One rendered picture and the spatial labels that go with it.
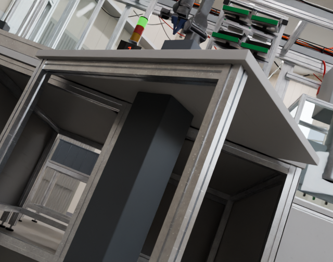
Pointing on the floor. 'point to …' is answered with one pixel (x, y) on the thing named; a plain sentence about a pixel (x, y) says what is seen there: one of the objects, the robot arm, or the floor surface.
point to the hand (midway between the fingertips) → (176, 28)
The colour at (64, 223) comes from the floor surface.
